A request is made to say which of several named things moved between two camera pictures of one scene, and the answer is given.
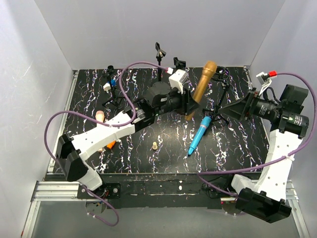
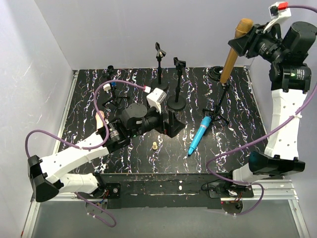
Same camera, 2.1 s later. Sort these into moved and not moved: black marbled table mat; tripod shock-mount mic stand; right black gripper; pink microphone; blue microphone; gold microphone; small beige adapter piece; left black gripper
Moved: gold microphone; right black gripper; left black gripper
Not moved: black marbled table mat; blue microphone; tripod shock-mount mic stand; pink microphone; small beige adapter piece
